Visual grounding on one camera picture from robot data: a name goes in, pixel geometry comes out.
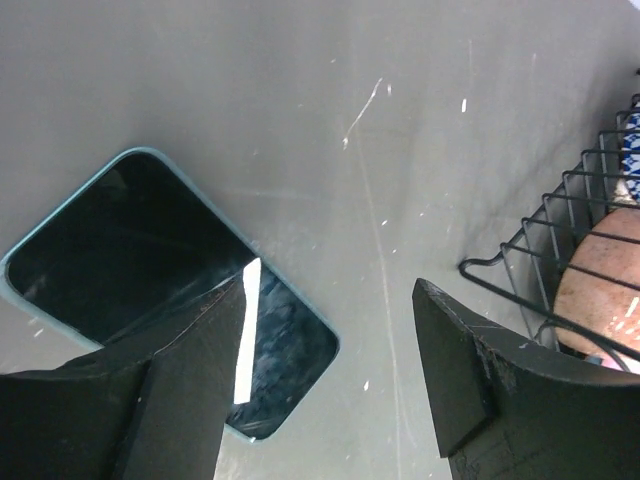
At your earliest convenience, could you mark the black wire basket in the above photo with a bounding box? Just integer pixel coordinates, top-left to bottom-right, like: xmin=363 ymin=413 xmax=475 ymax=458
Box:
xmin=458 ymin=95 xmax=639 ymax=374

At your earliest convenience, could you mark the blue patterned bowl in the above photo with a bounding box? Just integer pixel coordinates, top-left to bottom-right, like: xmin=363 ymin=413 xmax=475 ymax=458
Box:
xmin=622 ymin=112 xmax=639 ymax=203

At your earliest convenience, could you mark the brown ceramic bowl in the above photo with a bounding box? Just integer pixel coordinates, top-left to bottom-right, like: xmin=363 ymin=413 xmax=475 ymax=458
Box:
xmin=554 ymin=208 xmax=639 ymax=350

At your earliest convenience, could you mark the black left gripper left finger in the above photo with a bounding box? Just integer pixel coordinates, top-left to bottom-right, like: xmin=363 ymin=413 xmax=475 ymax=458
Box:
xmin=1 ymin=277 xmax=245 ymax=479

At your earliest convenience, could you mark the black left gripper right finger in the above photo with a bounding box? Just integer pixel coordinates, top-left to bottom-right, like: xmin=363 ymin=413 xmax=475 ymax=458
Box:
xmin=412 ymin=279 xmax=639 ymax=479

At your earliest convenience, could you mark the teal-edged black smartphone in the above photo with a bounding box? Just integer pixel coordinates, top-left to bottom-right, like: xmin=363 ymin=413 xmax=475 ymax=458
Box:
xmin=1 ymin=147 xmax=339 ymax=441

